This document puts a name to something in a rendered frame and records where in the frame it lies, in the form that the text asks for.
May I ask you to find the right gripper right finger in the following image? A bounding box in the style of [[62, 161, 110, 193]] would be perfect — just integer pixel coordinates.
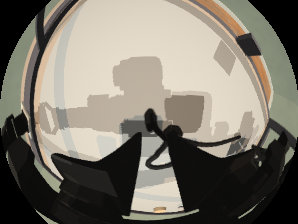
[[167, 133, 256, 213]]

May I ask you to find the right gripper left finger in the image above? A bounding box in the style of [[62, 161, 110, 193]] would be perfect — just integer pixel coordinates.
[[51, 132, 142, 216]]

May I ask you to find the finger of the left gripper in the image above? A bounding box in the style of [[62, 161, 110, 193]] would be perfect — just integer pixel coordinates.
[[251, 157, 259, 171], [251, 144, 267, 163]]

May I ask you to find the tan wooden disc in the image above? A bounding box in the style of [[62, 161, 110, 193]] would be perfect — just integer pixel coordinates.
[[154, 207, 166, 213]]

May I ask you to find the black knotted rope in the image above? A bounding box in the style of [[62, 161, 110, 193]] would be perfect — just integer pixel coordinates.
[[144, 108, 241, 170]]

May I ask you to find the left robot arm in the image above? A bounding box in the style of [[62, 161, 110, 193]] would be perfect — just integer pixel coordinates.
[[272, 157, 293, 190]]

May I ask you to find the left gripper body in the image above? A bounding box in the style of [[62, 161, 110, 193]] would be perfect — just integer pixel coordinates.
[[277, 131, 290, 155]]

